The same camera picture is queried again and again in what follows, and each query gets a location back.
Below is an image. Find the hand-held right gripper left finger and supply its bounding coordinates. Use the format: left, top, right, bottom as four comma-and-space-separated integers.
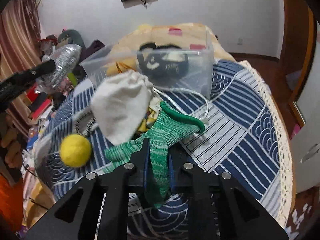
24, 138, 151, 240

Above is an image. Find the pink striped curtain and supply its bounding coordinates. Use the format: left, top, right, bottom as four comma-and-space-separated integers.
0, 0, 42, 137

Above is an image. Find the yellow cloth with cord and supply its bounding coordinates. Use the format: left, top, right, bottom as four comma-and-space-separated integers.
106, 57, 138, 77

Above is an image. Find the white cabinet door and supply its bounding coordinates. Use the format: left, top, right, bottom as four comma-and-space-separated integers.
289, 80, 320, 193

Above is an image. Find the green knit glove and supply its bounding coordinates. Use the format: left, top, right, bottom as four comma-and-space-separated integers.
104, 101, 205, 209

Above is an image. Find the blue wave-patterned tablecloth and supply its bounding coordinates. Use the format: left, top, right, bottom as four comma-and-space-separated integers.
34, 59, 297, 240

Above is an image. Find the yellow felt ball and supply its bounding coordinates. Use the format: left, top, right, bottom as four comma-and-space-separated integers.
59, 134, 92, 168

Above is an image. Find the wooden door frame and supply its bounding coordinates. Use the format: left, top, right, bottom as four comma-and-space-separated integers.
279, 0, 320, 128

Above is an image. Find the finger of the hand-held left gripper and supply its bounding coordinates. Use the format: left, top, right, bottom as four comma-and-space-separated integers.
0, 59, 57, 111

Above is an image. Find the colourful printed cloth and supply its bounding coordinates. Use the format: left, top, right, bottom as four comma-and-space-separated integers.
137, 97, 163, 133

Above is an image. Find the dark purple cloth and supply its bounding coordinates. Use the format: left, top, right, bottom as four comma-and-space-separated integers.
79, 40, 106, 64

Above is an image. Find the black and white plush toy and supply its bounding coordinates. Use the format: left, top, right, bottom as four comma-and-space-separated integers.
136, 42, 191, 88

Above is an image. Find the pile of red books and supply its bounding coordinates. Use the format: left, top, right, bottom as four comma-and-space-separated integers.
24, 85, 53, 121

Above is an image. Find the grey plush toy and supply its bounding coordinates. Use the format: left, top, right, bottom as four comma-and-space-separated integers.
58, 29, 86, 48

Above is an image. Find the black and white hair band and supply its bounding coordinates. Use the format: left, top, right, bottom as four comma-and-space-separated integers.
74, 116, 97, 138

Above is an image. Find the yellow fleece blanket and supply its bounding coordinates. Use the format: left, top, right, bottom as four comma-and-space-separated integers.
109, 22, 237, 63

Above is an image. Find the white drawstring cloth pouch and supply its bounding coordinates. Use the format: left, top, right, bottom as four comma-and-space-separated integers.
90, 70, 211, 146

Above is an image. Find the clear plastic storage box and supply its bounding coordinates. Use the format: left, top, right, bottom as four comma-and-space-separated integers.
79, 31, 215, 99

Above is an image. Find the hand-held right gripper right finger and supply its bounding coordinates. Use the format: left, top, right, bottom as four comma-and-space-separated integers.
167, 150, 296, 240

